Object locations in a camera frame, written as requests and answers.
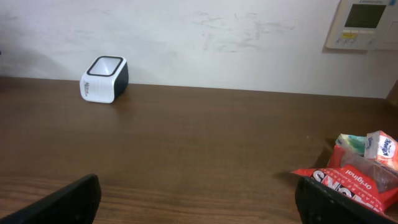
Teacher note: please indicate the red snack packet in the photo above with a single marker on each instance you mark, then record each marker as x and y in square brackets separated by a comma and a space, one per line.
[361, 180]

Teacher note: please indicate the white black barcode scanner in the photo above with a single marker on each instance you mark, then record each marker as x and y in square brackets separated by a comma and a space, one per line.
[105, 79]

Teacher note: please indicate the orange tissue packet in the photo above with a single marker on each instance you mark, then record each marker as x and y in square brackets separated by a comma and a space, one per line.
[382, 148]

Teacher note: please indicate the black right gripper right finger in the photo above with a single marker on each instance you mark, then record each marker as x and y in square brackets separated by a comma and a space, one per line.
[318, 204]

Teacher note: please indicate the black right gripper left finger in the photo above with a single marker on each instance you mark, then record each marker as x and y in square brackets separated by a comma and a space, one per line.
[77, 202]

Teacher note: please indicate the teal tissue packet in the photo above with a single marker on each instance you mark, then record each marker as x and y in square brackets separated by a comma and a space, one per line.
[353, 143]

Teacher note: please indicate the white wall control panel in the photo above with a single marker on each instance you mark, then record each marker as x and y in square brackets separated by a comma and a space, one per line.
[364, 25]

